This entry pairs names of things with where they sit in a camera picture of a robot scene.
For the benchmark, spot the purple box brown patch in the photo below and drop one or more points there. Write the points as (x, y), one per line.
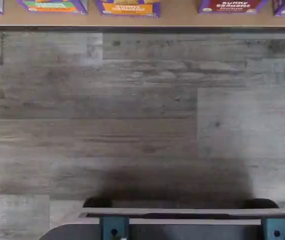
(232, 6)

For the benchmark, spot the purple box green orange patch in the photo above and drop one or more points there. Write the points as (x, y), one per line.
(52, 6)

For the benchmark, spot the tan wooden shelf board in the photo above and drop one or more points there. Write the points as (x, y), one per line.
(180, 18)

